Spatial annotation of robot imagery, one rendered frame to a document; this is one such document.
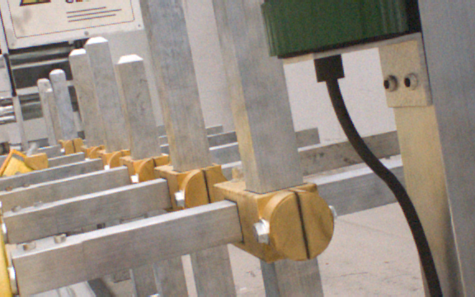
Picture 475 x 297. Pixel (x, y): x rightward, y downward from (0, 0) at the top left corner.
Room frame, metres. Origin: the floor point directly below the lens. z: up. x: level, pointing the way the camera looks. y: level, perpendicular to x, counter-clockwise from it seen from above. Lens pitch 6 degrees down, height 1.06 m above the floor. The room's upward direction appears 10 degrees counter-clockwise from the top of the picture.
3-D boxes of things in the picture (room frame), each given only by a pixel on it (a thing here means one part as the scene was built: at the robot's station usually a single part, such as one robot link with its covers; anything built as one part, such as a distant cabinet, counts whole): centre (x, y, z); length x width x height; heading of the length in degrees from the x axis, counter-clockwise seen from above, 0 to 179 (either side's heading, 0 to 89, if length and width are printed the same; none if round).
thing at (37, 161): (1.54, 0.42, 0.95); 0.10 x 0.04 x 0.10; 107
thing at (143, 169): (1.09, 0.13, 0.95); 0.14 x 0.06 x 0.05; 17
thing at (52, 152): (2.07, 0.41, 0.95); 0.50 x 0.04 x 0.04; 107
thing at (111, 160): (1.33, 0.20, 0.95); 0.14 x 0.06 x 0.05; 17
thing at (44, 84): (2.50, 0.56, 0.91); 0.04 x 0.04 x 0.48; 17
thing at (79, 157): (1.61, 0.20, 0.95); 0.36 x 0.03 x 0.03; 107
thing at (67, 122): (2.03, 0.42, 0.91); 0.04 x 0.04 x 0.48; 17
